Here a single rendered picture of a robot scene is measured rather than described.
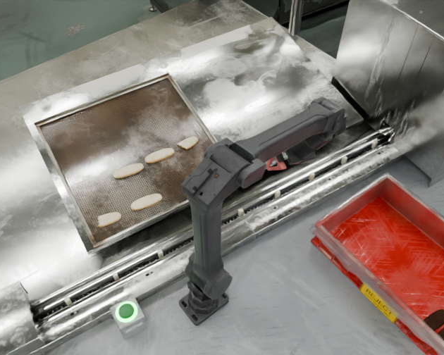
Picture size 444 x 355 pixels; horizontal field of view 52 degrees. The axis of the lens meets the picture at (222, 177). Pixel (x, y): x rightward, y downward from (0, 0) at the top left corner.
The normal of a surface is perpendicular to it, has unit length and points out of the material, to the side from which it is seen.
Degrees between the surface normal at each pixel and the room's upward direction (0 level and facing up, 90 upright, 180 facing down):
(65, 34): 0
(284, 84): 10
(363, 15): 90
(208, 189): 21
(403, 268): 0
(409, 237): 0
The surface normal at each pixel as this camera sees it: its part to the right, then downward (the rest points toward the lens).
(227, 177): -0.26, -0.39
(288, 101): 0.08, -0.51
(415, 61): -0.86, 0.40
